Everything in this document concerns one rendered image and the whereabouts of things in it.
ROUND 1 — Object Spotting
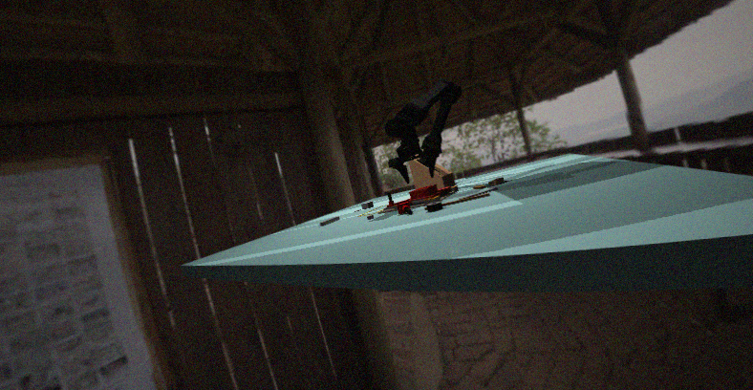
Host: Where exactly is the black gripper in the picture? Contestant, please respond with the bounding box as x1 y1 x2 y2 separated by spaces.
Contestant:
388 135 442 184

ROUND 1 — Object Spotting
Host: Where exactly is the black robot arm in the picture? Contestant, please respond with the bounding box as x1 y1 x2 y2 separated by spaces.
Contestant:
385 78 463 159

